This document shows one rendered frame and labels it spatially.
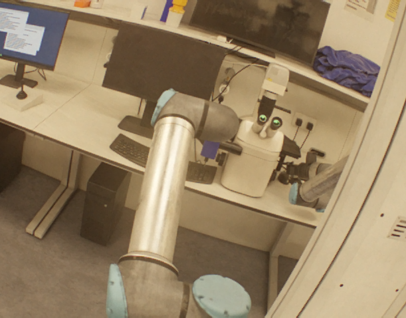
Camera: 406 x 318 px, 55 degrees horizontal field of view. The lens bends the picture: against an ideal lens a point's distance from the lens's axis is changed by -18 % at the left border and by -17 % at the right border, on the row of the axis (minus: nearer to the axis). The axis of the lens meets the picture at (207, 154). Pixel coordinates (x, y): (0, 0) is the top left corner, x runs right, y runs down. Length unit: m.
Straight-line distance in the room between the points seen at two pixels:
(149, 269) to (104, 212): 1.51
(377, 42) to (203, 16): 1.12
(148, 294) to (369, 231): 0.50
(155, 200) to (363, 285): 0.57
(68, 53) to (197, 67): 1.03
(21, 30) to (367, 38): 2.11
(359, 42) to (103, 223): 1.88
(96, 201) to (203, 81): 0.87
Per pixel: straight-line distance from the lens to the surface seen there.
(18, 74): 2.64
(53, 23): 2.44
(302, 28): 2.48
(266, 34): 2.46
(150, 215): 1.11
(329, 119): 2.73
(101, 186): 2.44
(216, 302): 1.00
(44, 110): 2.31
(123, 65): 2.21
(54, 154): 3.11
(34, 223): 2.63
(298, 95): 2.67
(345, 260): 0.80
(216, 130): 1.36
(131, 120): 2.38
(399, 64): 0.67
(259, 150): 1.92
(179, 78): 2.16
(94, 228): 2.60
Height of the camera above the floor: 1.64
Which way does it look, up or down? 23 degrees down
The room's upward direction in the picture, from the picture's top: 19 degrees clockwise
